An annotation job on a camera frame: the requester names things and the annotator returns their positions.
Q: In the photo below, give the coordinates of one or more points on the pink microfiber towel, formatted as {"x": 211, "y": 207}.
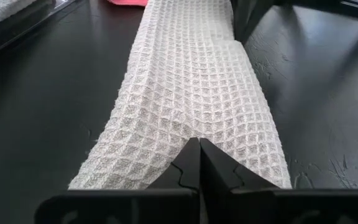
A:
{"x": 126, "y": 2}

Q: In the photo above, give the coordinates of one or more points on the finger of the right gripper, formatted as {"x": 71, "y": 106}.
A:
{"x": 256, "y": 12}
{"x": 239, "y": 15}

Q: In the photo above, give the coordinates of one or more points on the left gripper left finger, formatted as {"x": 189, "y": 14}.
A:
{"x": 120, "y": 208}

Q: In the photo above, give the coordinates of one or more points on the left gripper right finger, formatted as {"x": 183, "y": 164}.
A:
{"x": 291, "y": 208}

